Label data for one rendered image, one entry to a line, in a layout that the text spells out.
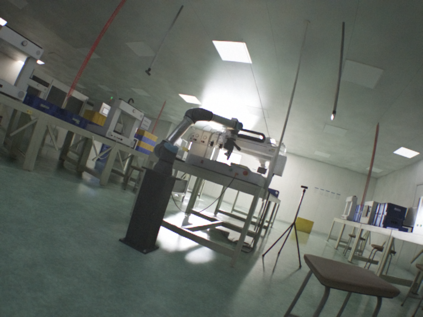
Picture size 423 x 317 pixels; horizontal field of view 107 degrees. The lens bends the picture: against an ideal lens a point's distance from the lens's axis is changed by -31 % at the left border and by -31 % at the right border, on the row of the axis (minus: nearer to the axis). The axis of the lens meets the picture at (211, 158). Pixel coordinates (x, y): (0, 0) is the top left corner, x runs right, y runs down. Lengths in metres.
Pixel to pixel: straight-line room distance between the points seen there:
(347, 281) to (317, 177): 8.74
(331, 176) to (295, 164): 1.61
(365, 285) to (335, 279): 0.14
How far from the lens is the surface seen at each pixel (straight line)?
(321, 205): 9.47
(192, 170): 2.13
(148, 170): 1.68
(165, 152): 1.68
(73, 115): 4.26
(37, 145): 3.07
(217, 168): 2.09
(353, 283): 0.90
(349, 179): 9.77
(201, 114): 1.85
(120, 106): 3.78
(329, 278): 0.85
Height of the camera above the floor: 0.66
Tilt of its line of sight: 6 degrees up
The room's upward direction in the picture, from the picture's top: 19 degrees clockwise
